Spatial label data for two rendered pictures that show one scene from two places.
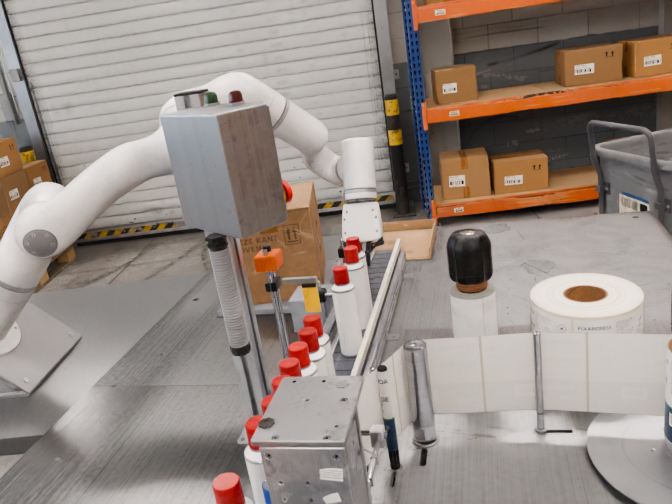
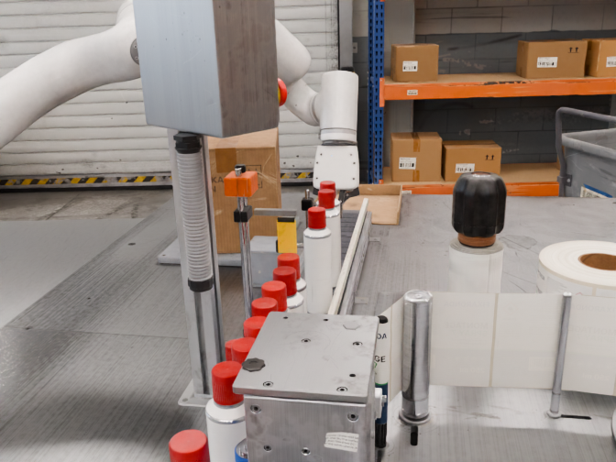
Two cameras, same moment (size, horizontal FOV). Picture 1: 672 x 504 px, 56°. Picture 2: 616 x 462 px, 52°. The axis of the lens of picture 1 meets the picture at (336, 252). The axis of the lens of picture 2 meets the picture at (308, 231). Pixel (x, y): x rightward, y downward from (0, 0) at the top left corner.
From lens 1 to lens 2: 23 cm
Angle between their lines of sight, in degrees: 4
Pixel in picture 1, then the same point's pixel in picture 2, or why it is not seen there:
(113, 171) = (55, 70)
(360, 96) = (315, 66)
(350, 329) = (321, 282)
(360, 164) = (342, 101)
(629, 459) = not seen: outside the picture
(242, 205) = (228, 94)
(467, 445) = (466, 425)
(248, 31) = not seen: outside the picture
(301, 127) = (282, 47)
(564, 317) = (585, 284)
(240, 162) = (232, 38)
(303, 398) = (301, 338)
